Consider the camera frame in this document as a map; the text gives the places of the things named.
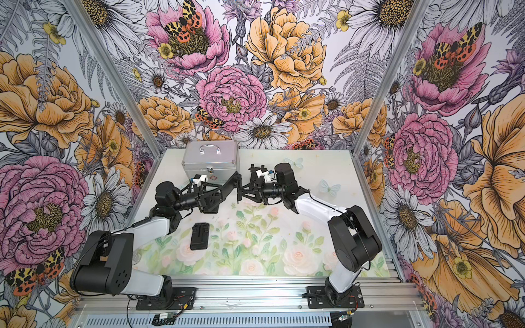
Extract black phone stand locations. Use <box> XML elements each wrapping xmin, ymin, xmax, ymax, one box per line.
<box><xmin>198</xmin><ymin>172</ymin><xmax>263</xmax><ymax>214</ymax></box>
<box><xmin>190</xmin><ymin>222</ymin><xmax>210</xmax><ymax>251</ymax></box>

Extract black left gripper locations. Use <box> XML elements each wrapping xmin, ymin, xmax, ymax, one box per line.
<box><xmin>172</xmin><ymin>180</ymin><xmax>225</xmax><ymax>211</ymax></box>

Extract aluminium corner post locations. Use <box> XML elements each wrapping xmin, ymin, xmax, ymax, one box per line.
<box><xmin>351</xmin><ymin>0</ymin><xmax>431</xmax><ymax>157</ymax></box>
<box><xmin>64</xmin><ymin>1</ymin><xmax>164</xmax><ymax>159</ymax></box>

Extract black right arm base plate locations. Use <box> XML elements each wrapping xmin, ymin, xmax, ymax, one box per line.
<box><xmin>302</xmin><ymin>286</ymin><xmax>365</xmax><ymax>310</ymax></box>

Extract aluminium front rail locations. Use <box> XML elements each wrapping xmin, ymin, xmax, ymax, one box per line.
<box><xmin>79</xmin><ymin>273</ymin><xmax>423</xmax><ymax>314</ymax></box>

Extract black folded phone stand front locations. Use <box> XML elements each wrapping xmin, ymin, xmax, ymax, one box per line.
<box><xmin>190</xmin><ymin>222</ymin><xmax>210</xmax><ymax>251</ymax></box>

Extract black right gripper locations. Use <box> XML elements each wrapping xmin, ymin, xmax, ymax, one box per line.
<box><xmin>240</xmin><ymin>175</ymin><xmax>287</xmax><ymax>205</ymax></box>

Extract silver aluminium first aid case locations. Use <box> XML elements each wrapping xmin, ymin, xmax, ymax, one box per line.
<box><xmin>181</xmin><ymin>140</ymin><xmax>240</xmax><ymax>184</ymax></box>

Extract aluminium right corner post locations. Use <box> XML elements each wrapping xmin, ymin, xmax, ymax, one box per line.
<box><xmin>351</xmin><ymin>0</ymin><xmax>431</xmax><ymax>157</ymax></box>

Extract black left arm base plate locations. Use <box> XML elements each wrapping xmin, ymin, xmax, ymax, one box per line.
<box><xmin>135</xmin><ymin>287</ymin><xmax>197</xmax><ymax>311</ymax></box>

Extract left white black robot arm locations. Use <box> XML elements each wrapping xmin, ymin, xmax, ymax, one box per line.
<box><xmin>70</xmin><ymin>175</ymin><xmax>218</xmax><ymax>301</ymax></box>

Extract small green circuit board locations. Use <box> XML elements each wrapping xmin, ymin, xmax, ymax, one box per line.
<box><xmin>151</xmin><ymin>312</ymin><xmax>179</xmax><ymax>327</ymax></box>

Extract aluminium left corner post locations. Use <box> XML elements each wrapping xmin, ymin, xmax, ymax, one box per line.
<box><xmin>64</xmin><ymin>1</ymin><xmax>164</xmax><ymax>159</ymax></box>

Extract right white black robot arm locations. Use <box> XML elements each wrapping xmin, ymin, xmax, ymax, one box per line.
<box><xmin>239</xmin><ymin>163</ymin><xmax>383</xmax><ymax>303</ymax></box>

